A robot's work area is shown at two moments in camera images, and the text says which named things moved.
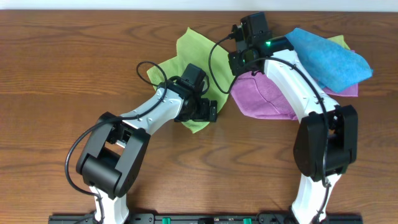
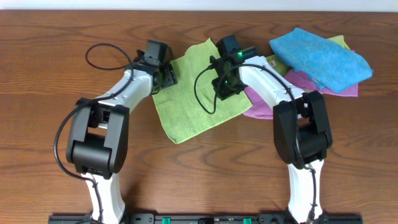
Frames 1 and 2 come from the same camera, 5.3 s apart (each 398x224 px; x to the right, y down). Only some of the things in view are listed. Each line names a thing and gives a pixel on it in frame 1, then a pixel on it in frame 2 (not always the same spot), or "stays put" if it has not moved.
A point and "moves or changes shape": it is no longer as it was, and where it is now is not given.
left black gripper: x=203 y=111 → x=168 y=78
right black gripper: x=237 y=64 → x=226 y=90
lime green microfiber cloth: x=203 y=72 moves or changes shape
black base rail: x=208 y=219 stays put
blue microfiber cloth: x=335 y=66 stays put
